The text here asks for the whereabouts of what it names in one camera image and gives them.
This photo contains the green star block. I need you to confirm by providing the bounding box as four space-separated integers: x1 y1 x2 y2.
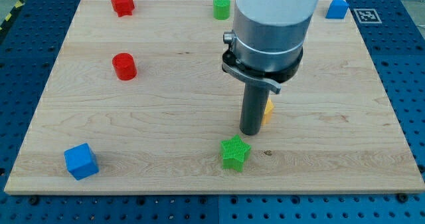
220 134 251 172

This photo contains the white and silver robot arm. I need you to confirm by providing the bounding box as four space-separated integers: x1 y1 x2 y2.
232 0 318 72

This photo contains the yellow hexagon block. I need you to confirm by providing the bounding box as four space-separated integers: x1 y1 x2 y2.
262 98 274 125

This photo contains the red star block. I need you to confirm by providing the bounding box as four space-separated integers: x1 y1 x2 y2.
111 0 135 17

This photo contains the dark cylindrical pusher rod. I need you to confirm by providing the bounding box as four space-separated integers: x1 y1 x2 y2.
240 84 270 136

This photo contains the black clamp with metal lever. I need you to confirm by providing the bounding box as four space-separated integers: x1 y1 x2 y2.
222 49 303 94

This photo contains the wooden board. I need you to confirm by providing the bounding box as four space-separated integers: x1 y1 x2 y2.
5 0 424 195

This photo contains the red cylinder block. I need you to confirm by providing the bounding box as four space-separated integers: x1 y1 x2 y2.
112 53 137 80

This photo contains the green cylinder block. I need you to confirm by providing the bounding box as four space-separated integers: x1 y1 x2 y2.
212 0 230 20

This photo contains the blue cube block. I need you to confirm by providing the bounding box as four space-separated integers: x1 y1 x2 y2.
64 143 99 180

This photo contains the blue pentagon block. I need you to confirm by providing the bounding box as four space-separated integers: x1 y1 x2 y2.
325 0 349 19

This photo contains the black white fiducial marker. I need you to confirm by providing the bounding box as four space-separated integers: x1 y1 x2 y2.
353 8 382 24

